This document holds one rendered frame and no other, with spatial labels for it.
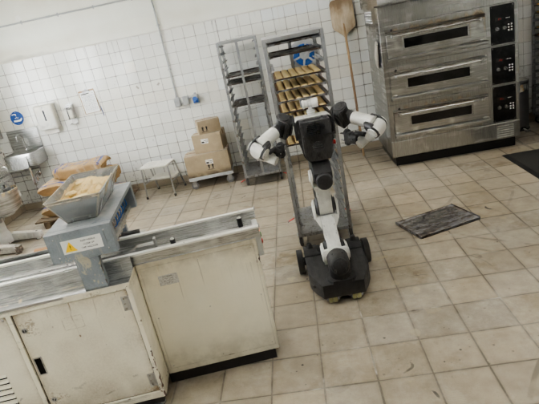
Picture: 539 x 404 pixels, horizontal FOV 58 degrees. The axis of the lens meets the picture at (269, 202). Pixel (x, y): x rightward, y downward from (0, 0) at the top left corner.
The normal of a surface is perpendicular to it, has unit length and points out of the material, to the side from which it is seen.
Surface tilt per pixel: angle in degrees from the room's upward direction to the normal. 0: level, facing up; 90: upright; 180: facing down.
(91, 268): 90
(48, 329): 90
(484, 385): 0
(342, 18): 81
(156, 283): 90
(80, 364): 90
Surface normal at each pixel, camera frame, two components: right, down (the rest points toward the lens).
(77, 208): 0.18, 0.61
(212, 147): -0.08, 0.41
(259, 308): 0.12, 0.33
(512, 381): -0.19, -0.92
